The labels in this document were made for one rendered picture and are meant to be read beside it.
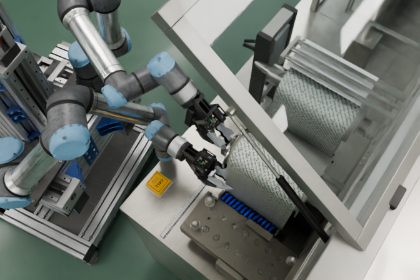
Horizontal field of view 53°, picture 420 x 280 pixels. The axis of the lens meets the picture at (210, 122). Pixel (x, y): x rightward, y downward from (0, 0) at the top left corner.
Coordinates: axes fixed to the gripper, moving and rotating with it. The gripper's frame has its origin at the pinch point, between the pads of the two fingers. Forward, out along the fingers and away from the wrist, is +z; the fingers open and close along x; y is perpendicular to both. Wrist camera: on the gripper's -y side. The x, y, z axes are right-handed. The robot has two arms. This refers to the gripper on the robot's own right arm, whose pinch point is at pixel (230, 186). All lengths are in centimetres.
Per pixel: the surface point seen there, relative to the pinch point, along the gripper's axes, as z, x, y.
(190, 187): -15.2, -3.5, -19.0
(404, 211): 44, 9, 35
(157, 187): -24.7, -11.5, -16.6
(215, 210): -0.3, -8.1, -6.4
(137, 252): -39, -29, -109
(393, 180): 35, 1, 59
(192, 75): -88, 85, -109
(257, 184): 9.1, -0.2, 16.8
